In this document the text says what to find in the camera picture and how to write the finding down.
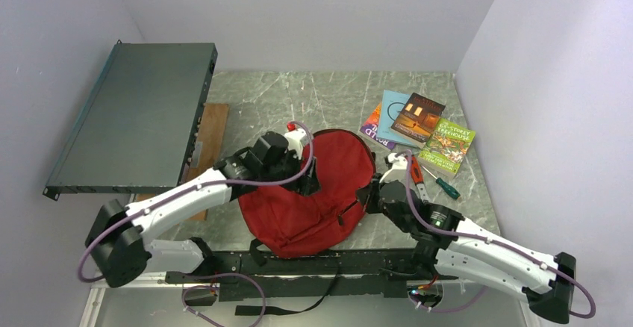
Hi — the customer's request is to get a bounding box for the purple Roald Dahl book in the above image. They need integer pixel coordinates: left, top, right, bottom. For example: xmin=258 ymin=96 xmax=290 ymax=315
xmin=359 ymin=103 xmax=396 ymax=151

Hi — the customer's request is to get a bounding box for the green handled screwdriver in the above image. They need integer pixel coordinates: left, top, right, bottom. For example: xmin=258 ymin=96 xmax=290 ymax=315
xmin=422 ymin=166 xmax=461 ymax=200

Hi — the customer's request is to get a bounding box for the green Treehouse book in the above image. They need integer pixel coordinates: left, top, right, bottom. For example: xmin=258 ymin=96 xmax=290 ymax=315
xmin=418 ymin=118 xmax=476 ymax=178

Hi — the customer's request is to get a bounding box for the orange handled adjustable wrench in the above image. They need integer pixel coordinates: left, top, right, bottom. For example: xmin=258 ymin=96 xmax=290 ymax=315
xmin=402 ymin=150 xmax=431 ymax=202

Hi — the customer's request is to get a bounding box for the purple cable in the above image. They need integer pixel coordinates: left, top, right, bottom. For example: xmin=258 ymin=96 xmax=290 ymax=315
xmin=77 ymin=120 xmax=316 ymax=327
xmin=404 ymin=150 xmax=597 ymax=320

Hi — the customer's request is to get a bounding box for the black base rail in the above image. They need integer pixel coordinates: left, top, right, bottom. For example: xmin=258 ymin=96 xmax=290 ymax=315
xmin=165 ymin=249 xmax=437 ymax=302

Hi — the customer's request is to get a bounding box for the dark house cover book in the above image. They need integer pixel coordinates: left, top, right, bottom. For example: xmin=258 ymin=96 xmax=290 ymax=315
xmin=390 ymin=93 xmax=446 ymax=148

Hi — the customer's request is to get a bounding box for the wooden board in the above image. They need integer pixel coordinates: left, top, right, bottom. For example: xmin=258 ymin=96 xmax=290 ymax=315
xmin=136 ymin=103 xmax=230 ymax=222

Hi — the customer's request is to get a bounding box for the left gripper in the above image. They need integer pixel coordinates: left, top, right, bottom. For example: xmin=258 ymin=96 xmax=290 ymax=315
xmin=261 ymin=148 xmax=322 ymax=196

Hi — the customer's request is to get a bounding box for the dark grey rack server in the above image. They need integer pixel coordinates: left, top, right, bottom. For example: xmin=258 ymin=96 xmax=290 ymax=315
xmin=43 ymin=42 xmax=218 ymax=200

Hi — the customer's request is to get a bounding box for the red backpack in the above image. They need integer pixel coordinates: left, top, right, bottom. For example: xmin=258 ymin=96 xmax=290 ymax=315
xmin=238 ymin=129 xmax=376 ymax=266

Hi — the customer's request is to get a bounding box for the light blue booklet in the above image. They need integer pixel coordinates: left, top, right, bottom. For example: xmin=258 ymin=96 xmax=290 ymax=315
xmin=378 ymin=90 xmax=416 ymax=147

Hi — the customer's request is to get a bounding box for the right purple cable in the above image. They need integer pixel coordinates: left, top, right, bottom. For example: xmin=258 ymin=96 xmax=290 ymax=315
xmin=404 ymin=150 xmax=597 ymax=320

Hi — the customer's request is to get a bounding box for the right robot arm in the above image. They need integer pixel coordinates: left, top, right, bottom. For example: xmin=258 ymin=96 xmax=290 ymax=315
xmin=356 ymin=153 xmax=576 ymax=324

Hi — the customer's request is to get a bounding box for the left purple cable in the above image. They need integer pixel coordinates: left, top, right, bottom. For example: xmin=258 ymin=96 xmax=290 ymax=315
xmin=77 ymin=120 xmax=316 ymax=327

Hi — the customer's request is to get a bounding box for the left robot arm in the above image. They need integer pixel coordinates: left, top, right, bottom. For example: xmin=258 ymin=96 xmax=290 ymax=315
xmin=77 ymin=128 xmax=319 ymax=288

